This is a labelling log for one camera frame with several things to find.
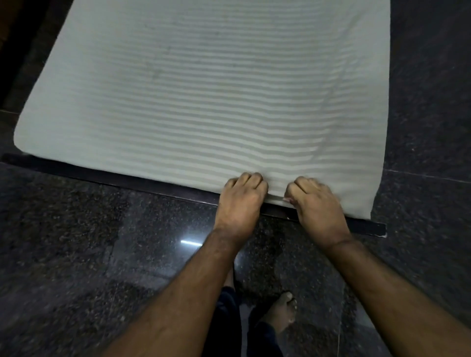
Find person's left hand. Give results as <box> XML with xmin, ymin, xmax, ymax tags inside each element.
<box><xmin>214</xmin><ymin>172</ymin><xmax>269</xmax><ymax>242</ymax></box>

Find person's right hand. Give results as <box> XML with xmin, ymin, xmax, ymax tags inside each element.
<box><xmin>283</xmin><ymin>176</ymin><xmax>353</xmax><ymax>249</ymax></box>

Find white striped bed sheet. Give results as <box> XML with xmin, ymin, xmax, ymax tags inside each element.
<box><xmin>13</xmin><ymin>0</ymin><xmax>391</xmax><ymax>221</ymax></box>

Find person's left forearm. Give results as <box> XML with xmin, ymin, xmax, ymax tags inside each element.
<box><xmin>101</xmin><ymin>227</ymin><xmax>246</xmax><ymax>357</ymax></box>

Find person's right forearm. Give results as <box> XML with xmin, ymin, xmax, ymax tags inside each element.
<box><xmin>324</xmin><ymin>235</ymin><xmax>471</xmax><ymax>357</ymax></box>

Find person's right foot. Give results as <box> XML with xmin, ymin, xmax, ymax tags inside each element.
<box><xmin>258</xmin><ymin>291</ymin><xmax>298</xmax><ymax>334</ymax></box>

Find dark trousers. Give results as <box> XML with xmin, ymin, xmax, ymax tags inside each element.
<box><xmin>202</xmin><ymin>286</ymin><xmax>284</xmax><ymax>357</ymax></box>

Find dark wooden bed frame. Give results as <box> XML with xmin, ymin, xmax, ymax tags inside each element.
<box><xmin>0</xmin><ymin>152</ymin><xmax>387</xmax><ymax>238</ymax></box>

